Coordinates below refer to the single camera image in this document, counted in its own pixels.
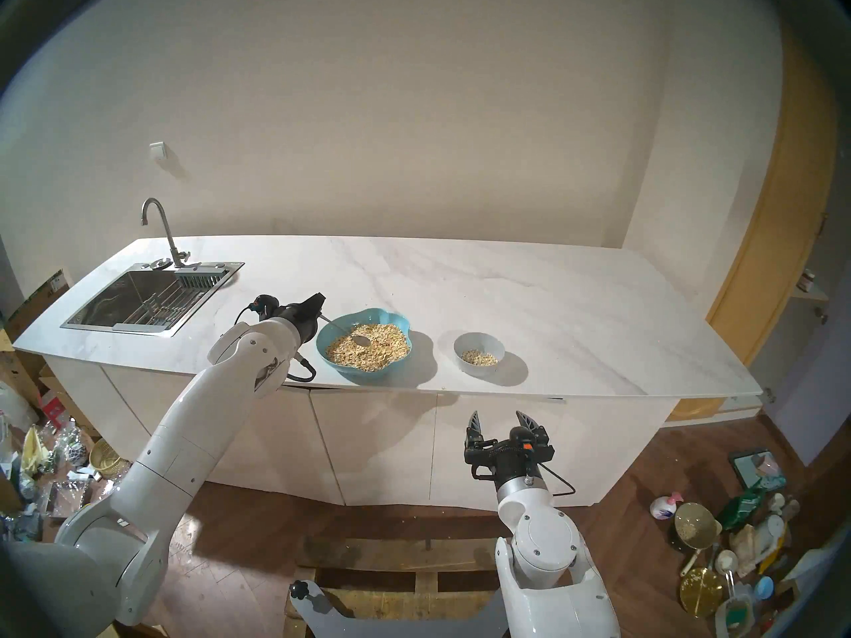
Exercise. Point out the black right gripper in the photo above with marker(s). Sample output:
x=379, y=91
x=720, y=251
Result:
x=512, y=454

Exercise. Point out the large oat cereal pile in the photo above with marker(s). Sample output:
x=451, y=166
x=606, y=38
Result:
x=379, y=351

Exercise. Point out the brown cardboard box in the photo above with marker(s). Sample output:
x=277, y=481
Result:
x=33, y=311

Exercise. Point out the yellow snack bag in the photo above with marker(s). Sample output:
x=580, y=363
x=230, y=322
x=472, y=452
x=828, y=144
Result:
x=34, y=450

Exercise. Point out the stainless steel sink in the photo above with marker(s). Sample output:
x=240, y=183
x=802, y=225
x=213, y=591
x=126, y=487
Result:
x=110, y=304

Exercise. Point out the dark framed picture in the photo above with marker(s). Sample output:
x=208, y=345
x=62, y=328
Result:
x=751, y=467

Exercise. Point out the tiny white dish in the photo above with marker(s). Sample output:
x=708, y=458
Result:
x=726, y=561

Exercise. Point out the white jug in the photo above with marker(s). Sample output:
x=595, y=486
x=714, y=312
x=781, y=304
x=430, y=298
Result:
x=771, y=533

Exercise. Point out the blue flower-shaped bowl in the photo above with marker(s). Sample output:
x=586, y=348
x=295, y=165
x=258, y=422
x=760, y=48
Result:
x=365, y=376

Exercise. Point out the wooden pallet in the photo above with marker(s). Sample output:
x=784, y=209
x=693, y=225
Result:
x=399, y=557

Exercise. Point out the olive round colander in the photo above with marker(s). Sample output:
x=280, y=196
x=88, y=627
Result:
x=697, y=525

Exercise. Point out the white tub green content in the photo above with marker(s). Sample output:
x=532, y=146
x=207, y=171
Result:
x=734, y=615

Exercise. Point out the lilac door leaf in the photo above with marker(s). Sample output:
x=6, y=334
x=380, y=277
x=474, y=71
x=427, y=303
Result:
x=811, y=404

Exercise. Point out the white bottle pink cap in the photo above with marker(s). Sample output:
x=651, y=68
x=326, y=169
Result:
x=665, y=507

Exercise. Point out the round metal sink cap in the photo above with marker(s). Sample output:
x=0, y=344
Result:
x=159, y=263

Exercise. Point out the white wall switch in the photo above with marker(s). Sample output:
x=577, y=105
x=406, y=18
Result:
x=157, y=150

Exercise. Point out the yellow wooden door frame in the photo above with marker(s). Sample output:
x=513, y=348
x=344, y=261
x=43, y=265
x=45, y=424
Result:
x=764, y=258

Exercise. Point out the metal sink drain rack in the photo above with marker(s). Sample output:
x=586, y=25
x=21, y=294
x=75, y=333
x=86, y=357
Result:
x=163, y=309

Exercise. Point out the metal spoon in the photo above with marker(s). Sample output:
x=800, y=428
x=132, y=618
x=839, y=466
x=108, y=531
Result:
x=362, y=341

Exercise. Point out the blue cup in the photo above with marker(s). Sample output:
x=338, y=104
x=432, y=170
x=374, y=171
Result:
x=764, y=587

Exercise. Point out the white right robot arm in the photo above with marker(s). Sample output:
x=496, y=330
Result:
x=545, y=557

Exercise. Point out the green foil bag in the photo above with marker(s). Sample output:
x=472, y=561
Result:
x=741, y=504

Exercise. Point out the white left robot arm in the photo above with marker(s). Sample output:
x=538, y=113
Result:
x=186, y=430

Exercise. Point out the round wicker basket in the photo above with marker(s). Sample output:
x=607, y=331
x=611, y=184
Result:
x=108, y=456

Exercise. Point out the small pale grey bowl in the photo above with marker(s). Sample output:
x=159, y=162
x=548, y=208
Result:
x=479, y=371

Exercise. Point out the curved metal faucet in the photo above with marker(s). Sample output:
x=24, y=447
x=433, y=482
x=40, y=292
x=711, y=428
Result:
x=166, y=234

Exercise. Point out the golden round plate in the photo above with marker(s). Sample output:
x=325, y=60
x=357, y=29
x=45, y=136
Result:
x=701, y=591

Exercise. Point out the white counter cabinet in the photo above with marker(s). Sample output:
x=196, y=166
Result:
x=385, y=444

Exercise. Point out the slotted metal sink holder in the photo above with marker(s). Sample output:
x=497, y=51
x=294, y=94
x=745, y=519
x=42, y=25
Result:
x=198, y=281

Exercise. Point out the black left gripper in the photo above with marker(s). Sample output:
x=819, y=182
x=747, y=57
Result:
x=292, y=318

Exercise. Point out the small oat cereal portion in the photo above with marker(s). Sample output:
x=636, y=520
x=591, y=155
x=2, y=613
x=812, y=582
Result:
x=480, y=357

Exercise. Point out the black base knob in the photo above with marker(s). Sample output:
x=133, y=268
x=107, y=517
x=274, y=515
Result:
x=300, y=590

